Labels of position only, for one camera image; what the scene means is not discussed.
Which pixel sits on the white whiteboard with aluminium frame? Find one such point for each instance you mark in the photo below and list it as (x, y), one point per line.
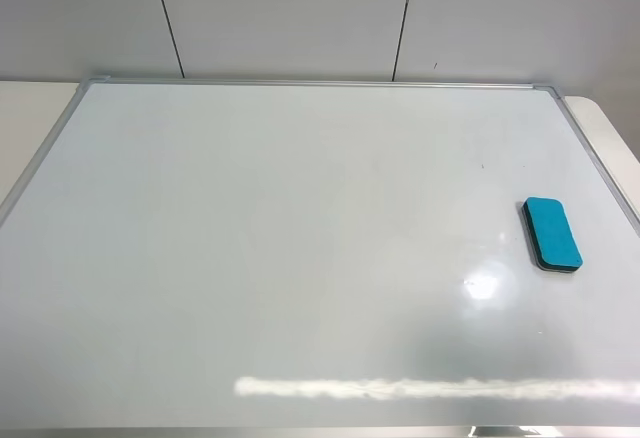
(281, 256)

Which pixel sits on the blue whiteboard eraser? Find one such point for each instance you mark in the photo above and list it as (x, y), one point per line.
(554, 246)

